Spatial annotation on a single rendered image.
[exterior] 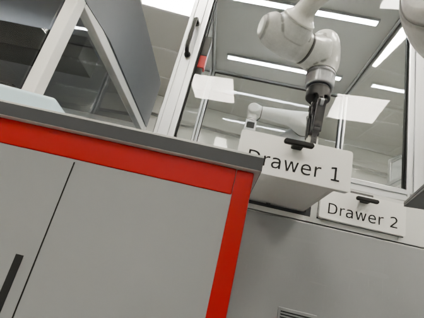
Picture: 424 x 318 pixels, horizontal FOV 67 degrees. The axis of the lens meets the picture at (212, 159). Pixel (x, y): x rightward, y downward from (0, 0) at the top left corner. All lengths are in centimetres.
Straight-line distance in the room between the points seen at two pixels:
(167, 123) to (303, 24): 58
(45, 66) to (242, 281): 94
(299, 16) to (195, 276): 78
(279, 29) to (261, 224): 62
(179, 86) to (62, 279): 93
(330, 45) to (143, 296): 89
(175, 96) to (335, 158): 68
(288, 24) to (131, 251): 77
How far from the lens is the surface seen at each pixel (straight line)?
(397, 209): 128
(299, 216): 116
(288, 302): 113
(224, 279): 51
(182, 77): 133
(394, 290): 125
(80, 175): 58
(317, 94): 103
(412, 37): 51
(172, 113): 125
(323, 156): 87
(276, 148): 84
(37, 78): 118
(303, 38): 105
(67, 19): 129
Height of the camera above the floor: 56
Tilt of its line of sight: 19 degrees up
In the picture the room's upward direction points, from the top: 14 degrees clockwise
